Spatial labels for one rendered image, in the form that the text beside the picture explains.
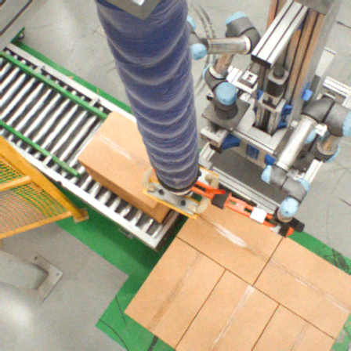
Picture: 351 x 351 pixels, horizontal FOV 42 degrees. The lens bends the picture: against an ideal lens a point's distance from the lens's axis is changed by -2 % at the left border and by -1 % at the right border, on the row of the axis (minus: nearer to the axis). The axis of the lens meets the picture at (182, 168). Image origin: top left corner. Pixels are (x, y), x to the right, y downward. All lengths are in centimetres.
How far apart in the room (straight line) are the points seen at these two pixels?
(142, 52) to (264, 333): 221
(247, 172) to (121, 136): 112
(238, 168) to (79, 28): 213
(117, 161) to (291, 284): 136
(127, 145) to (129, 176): 21
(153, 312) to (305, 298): 97
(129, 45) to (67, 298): 280
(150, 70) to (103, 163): 165
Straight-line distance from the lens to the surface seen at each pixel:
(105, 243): 373
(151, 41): 118
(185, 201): 251
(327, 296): 312
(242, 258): 307
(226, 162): 359
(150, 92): 140
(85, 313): 371
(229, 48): 224
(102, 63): 438
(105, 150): 291
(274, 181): 213
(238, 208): 240
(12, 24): 83
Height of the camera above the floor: 357
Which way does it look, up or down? 70 degrees down
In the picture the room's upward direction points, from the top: 11 degrees counter-clockwise
